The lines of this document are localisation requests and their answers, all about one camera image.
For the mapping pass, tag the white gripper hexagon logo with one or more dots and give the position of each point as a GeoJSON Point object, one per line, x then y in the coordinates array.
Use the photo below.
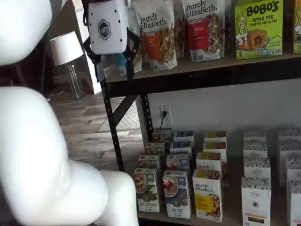
{"type": "Point", "coordinates": [105, 28]}

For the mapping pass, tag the blue and white oatmeal box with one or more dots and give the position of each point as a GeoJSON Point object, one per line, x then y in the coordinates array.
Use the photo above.
{"type": "Point", "coordinates": [176, 195]}
{"type": "Point", "coordinates": [181, 147]}
{"type": "Point", "coordinates": [183, 135]}
{"type": "Point", "coordinates": [177, 162]}

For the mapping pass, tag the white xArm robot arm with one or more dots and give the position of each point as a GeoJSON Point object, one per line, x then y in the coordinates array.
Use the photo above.
{"type": "Point", "coordinates": [35, 153]}

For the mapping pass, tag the green oatmeal box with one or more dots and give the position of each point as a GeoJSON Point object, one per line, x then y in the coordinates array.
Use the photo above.
{"type": "Point", "coordinates": [157, 135]}
{"type": "Point", "coordinates": [145, 193]}
{"type": "Point", "coordinates": [148, 161]}
{"type": "Point", "coordinates": [154, 148]}

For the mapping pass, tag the yellow purely elizabeth box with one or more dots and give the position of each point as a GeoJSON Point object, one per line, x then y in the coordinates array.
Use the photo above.
{"type": "Point", "coordinates": [215, 135]}
{"type": "Point", "coordinates": [207, 195]}
{"type": "Point", "coordinates": [214, 146]}
{"type": "Point", "coordinates": [208, 162]}

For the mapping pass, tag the green Bobo's apple pie box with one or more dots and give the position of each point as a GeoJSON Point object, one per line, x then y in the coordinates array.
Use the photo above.
{"type": "Point", "coordinates": [258, 30]}

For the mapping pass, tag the white organic pantry box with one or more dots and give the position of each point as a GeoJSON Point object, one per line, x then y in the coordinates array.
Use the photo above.
{"type": "Point", "coordinates": [256, 168]}
{"type": "Point", "coordinates": [296, 202]}
{"type": "Point", "coordinates": [255, 135]}
{"type": "Point", "coordinates": [256, 200]}
{"type": "Point", "coordinates": [255, 150]}
{"type": "Point", "coordinates": [294, 169]}
{"type": "Point", "coordinates": [289, 134]}
{"type": "Point", "coordinates": [290, 148]}

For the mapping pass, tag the yellow snack box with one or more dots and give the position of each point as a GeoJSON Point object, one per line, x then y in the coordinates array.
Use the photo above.
{"type": "Point", "coordinates": [297, 28]}

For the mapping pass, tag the blue label granola bag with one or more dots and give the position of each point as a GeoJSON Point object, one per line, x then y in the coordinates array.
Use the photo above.
{"type": "Point", "coordinates": [118, 61]}

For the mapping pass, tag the white shade table lamp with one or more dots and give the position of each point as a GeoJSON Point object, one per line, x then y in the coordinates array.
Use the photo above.
{"type": "Point", "coordinates": [65, 47]}

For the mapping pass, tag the light patterned floor rug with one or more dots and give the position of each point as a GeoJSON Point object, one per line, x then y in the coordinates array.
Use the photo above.
{"type": "Point", "coordinates": [130, 121]}

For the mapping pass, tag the red label granola bag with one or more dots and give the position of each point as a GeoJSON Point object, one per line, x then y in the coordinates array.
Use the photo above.
{"type": "Point", "coordinates": [202, 35]}

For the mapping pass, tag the white wall outlet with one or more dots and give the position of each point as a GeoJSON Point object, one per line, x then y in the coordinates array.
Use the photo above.
{"type": "Point", "coordinates": [169, 121]}

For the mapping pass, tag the black metal shelving rack frame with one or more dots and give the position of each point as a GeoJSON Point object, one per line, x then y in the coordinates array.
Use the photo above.
{"type": "Point", "coordinates": [211, 75]}

